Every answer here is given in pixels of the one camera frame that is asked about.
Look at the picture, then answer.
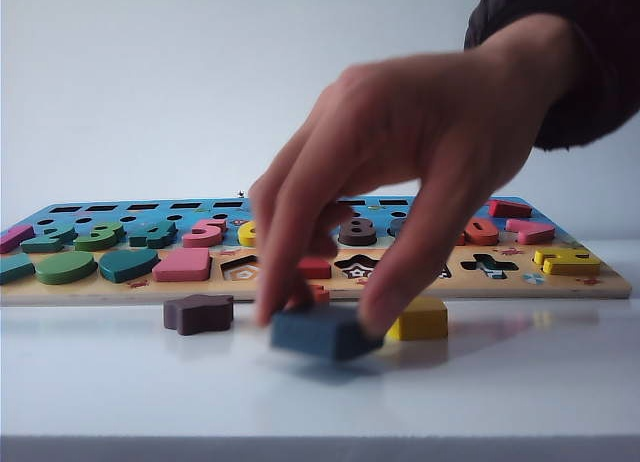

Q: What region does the teal heart block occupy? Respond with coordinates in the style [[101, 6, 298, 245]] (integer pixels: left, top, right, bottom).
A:
[[98, 248, 160, 284]]

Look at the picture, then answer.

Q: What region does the pink square block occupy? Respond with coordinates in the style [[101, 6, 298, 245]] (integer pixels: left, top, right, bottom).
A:
[[152, 246, 211, 283]]

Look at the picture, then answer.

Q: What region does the teal number two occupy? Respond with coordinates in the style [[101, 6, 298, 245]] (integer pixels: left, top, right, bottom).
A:
[[20, 223, 79, 255]]

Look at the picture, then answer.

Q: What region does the brown number eight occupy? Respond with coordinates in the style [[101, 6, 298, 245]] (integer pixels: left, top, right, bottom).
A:
[[338, 216, 381, 247]]

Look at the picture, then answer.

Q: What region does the pink number five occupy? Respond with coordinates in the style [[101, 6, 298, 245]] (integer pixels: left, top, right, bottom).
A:
[[182, 217, 227, 249]]

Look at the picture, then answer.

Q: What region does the brown star block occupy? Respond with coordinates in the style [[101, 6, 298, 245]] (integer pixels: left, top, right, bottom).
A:
[[163, 293, 235, 337]]

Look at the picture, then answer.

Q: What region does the red minus sign block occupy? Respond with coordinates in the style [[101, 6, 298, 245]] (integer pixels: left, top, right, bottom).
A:
[[487, 199, 533, 219]]

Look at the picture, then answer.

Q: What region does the orange number ten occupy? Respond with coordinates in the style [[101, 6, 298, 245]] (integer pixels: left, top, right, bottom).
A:
[[454, 218, 500, 247]]

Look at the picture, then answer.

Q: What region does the dark blue square block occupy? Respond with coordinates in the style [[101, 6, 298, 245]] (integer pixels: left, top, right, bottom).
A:
[[269, 304, 386, 362]]

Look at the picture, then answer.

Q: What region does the person's bare hand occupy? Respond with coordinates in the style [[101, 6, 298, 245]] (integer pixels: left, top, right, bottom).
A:
[[248, 15, 585, 333]]

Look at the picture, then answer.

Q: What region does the yellow number six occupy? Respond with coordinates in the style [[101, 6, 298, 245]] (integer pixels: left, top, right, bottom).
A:
[[237, 219, 261, 247]]

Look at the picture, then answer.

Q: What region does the dark blue number nine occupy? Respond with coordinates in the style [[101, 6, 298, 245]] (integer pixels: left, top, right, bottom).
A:
[[388, 216, 416, 238]]

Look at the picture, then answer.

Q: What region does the pink number one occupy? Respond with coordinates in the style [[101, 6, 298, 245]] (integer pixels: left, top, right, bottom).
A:
[[0, 224, 35, 255]]

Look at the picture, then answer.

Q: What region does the orange cross block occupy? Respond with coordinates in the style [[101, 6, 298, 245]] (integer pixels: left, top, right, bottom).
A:
[[299, 284, 331, 308]]

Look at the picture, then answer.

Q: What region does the teal flat shape block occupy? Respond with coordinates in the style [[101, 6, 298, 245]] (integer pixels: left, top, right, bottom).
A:
[[0, 253, 36, 287]]

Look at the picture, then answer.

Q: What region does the green oval block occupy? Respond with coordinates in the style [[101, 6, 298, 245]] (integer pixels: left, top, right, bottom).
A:
[[34, 250, 98, 286]]

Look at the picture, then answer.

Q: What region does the yellow equals sign block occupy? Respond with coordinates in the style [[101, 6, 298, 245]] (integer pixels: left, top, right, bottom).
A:
[[533, 246, 602, 277]]

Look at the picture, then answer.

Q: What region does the pink greater-than sign block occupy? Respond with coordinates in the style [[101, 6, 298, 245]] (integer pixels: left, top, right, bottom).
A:
[[504, 218, 556, 246]]

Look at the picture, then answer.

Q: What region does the red triangle block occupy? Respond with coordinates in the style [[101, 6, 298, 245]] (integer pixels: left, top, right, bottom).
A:
[[298, 256, 333, 280]]

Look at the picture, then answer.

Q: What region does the wooden number shape puzzle board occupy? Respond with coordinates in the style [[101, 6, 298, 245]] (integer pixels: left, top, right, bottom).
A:
[[0, 196, 634, 306]]

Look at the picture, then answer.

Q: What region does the forearm in dark knitted sleeve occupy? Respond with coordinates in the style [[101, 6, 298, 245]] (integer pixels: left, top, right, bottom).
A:
[[463, 0, 640, 153]]

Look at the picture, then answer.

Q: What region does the green number three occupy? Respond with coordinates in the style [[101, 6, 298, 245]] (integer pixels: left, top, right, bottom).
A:
[[74, 221, 126, 252]]

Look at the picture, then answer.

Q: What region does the yellow pentagon block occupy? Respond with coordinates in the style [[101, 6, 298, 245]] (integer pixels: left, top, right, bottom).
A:
[[384, 296, 450, 342]]

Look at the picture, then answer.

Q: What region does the teal number four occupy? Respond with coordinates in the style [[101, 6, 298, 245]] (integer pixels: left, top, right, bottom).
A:
[[128, 220, 179, 249]]

